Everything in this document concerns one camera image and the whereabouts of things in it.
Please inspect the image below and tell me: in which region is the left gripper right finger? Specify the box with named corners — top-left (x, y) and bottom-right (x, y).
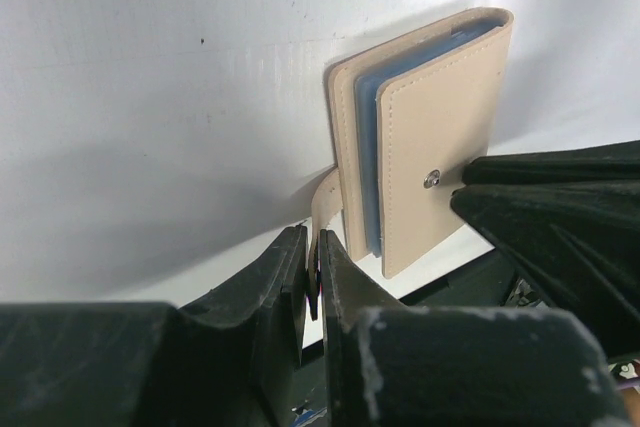
top-left (318, 230), bottom-right (410, 426)

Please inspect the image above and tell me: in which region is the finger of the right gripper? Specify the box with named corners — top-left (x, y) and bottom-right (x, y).
top-left (450, 141), bottom-right (639, 361)

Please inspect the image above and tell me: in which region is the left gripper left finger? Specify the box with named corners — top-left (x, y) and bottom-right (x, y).
top-left (169, 226), bottom-right (307, 426)

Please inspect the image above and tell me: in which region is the beige card holder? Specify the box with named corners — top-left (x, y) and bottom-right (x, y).
top-left (308, 7), bottom-right (514, 309)

